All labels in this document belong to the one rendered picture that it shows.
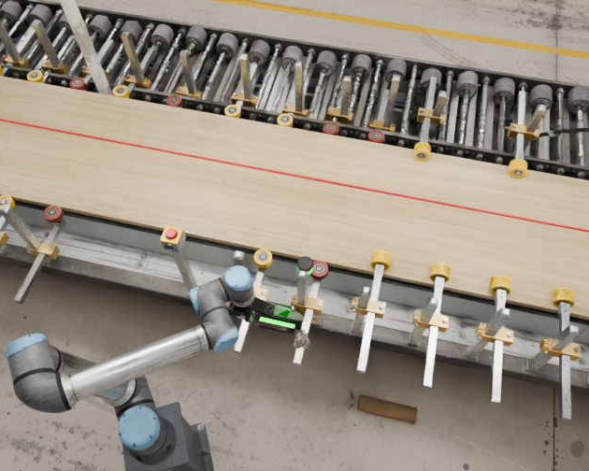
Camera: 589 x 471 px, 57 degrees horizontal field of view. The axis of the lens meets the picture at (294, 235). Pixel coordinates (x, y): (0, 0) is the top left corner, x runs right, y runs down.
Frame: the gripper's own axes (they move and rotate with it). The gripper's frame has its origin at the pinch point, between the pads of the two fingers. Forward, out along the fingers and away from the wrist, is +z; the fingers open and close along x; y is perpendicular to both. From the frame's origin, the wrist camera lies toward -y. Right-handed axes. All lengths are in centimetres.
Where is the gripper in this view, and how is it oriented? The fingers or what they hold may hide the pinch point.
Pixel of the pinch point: (251, 319)
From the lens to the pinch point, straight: 218.5
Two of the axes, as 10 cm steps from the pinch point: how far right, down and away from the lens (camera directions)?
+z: 0.1, 5.1, 8.6
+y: -9.7, -1.9, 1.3
